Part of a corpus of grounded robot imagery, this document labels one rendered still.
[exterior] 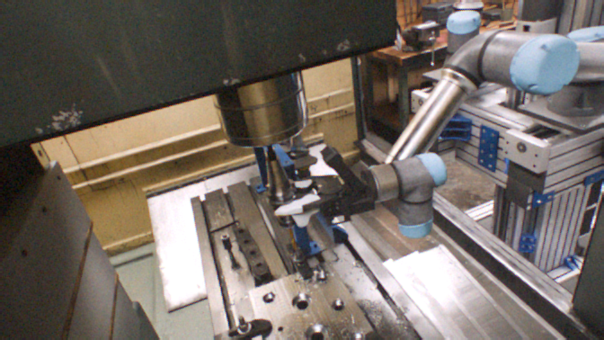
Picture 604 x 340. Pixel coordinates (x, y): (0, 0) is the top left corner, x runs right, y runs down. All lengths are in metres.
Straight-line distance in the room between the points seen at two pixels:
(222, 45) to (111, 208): 1.47
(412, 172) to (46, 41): 0.64
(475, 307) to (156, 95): 1.08
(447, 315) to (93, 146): 1.46
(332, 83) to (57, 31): 1.47
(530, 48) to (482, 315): 0.76
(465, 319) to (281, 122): 0.86
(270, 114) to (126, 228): 1.45
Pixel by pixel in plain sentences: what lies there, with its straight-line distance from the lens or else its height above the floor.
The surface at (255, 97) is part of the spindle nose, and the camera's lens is 0.59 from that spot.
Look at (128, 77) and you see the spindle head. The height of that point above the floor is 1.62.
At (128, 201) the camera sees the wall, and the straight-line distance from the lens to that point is 1.89.
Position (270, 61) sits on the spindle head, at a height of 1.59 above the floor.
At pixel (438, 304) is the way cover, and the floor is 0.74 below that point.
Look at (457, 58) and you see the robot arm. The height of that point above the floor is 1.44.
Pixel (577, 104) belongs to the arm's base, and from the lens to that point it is 1.37.
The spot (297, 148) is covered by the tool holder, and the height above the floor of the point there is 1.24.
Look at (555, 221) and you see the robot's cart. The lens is 1.96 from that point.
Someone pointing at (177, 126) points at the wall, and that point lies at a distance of 1.74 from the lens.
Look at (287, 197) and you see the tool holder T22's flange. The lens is 0.74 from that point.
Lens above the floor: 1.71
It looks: 30 degrees down
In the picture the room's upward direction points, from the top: 11 degrees counter-clockwise
